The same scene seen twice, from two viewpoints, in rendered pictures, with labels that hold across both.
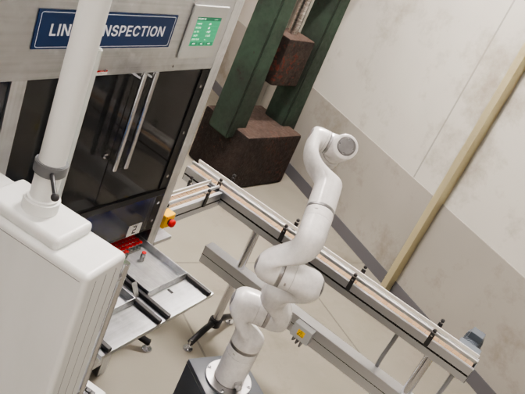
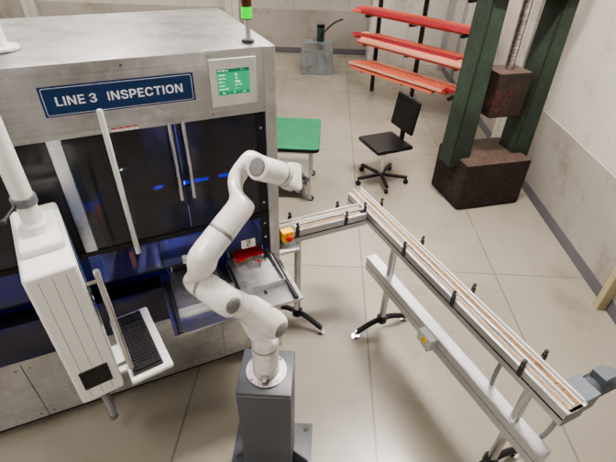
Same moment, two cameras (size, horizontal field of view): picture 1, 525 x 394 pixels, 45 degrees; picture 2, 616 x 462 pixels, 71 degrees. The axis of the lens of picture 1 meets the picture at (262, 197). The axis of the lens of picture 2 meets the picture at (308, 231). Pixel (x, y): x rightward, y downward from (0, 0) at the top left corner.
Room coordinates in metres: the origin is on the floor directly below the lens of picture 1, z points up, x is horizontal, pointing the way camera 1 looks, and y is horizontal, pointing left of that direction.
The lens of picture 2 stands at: (1.16, -1.12, 2.58)
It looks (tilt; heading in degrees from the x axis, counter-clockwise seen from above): 36 degrees down; 42
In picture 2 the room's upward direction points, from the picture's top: 2 degrees clockwise
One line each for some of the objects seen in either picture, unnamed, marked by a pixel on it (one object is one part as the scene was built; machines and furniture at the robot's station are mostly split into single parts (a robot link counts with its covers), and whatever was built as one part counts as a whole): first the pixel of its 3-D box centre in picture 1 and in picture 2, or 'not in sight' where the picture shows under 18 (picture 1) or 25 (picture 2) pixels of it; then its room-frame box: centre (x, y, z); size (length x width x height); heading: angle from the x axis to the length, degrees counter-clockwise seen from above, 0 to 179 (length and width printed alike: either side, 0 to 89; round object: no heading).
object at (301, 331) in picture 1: (302, 332); (426, 338); (2.95, -0.51, 0.50); 0.12 x 0.05 x 0.09; 67
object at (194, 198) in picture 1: (176, 202); (318, 221); (2.95, 0.41, 0.92); 0.69 x 0.15 x 0.16; 157
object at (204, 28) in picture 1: (203, 32); (233, 82); (2.38, 0.46, 1.96); 0.21 x 0.01 x 0.21; 157
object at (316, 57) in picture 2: not in sight; (322, 44); (8.16, 4.93, 0.46); 0.97 x 0.80 x 0.93; 40
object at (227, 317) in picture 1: (212, 326); (380, 322); (3.21, -0.05, 0.07); 0.50 x 0.08 x 0.14; 157
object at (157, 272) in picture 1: (140, 263); (254, 269); (2.36, 0.38, 0.90); 0.34 x 0.26 x 0.04; 67
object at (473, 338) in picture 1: (470, 345); (592, 384); (2.90, -1.31, 0.90); 0.28 x 0.12 x 0.14; 157
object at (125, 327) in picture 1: (123, 288); (229, 287); (2.17, 0.38, 0.87); 0.70 x 0.48 x 0.02; 157
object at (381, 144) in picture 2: not in sight; (386, 142); (5.12, 1.28, 0.50); 0.64 x 0.64 x 1.00
